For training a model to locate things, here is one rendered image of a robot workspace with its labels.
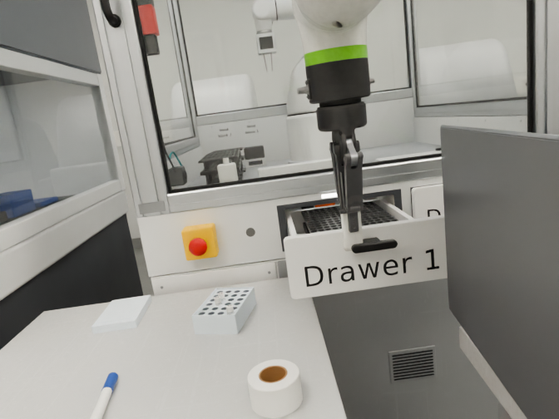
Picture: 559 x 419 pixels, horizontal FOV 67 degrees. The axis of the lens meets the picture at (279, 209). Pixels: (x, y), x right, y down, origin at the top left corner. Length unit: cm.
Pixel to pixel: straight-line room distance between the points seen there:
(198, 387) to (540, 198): 51
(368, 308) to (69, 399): 68
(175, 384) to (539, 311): 49
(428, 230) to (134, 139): 65
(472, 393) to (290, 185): 73
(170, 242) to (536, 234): 77
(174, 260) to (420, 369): 68
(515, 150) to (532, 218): 7
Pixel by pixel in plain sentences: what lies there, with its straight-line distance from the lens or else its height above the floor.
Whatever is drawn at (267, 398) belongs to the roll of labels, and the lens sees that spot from 58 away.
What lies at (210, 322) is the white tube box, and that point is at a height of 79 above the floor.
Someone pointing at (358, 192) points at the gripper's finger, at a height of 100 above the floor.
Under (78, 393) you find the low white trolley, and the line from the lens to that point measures 77.
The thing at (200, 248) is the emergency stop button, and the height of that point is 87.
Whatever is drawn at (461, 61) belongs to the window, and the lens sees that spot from 109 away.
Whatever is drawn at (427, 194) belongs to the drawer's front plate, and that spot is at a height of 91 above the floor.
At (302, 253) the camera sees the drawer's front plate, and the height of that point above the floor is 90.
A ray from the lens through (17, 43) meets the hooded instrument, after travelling 146.
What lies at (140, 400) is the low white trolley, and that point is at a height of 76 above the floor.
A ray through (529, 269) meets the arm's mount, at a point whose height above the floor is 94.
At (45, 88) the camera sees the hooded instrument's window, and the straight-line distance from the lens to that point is 159.
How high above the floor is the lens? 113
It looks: 12 degrees down
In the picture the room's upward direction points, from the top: 8 degrees counter-clockwise
